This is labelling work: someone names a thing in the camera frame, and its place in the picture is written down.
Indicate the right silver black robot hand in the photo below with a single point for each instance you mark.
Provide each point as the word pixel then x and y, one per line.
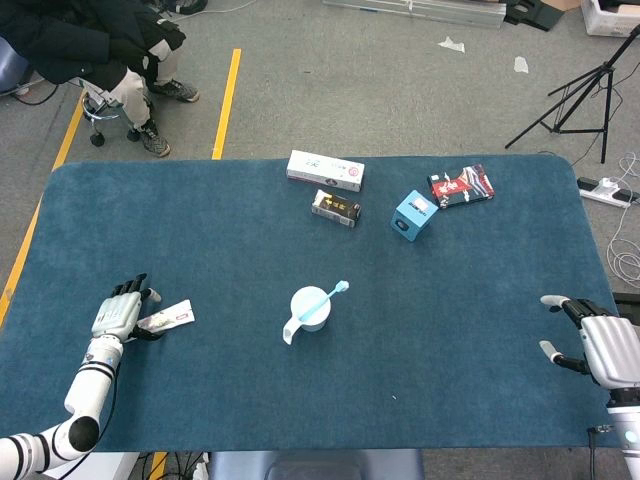
pixel 612 350

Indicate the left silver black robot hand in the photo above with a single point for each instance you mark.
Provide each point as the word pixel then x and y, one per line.
pixel 115 315

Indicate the white toothpaste tube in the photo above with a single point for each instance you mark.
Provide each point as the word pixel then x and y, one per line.
pixel 175 315

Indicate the light blue toothbrush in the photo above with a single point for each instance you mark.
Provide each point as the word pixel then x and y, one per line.
pixel 341 286

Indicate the white robot base panel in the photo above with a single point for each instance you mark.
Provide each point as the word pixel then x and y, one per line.
pixel 95 467

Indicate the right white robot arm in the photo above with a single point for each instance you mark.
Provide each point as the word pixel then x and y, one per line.
pixel 625 425

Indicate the white pink long box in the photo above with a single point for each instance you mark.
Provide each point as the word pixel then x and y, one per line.
pixel 325 170

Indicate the blue table mat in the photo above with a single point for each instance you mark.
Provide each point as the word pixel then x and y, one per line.
pixel 200 210

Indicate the white power strip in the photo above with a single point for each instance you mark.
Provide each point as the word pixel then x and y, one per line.
pixel 600 192

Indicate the black round stool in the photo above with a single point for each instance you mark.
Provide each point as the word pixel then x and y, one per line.
pixel 100 114

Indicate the flat red black box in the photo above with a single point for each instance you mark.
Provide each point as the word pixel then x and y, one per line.
pixel 460 186

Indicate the blue cube speaker box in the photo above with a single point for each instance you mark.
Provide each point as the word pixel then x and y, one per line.
pixel 412 215

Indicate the blue grey chair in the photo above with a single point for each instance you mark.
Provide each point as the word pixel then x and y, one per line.
pixel 310 465

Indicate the small black silver box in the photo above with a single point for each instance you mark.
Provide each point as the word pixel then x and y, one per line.
pixel 337 207

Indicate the blue rounded object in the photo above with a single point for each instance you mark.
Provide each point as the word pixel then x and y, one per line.
pixel 12 65

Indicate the person in black jacket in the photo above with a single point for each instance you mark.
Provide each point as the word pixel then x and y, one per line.
pixel 65 40

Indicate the black tripod stand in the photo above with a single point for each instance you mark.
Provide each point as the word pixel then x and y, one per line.
pixel 607 67

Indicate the white paper scrap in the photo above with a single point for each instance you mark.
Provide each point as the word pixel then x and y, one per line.
pixel 452 45
pixel 521 65

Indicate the white storage bin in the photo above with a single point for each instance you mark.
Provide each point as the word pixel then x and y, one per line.
pixel 600 22

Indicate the long white aluminium rails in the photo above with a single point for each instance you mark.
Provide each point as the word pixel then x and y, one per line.
pixel 450 12

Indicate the black metal bracket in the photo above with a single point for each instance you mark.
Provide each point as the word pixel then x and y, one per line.
pixel 540 15

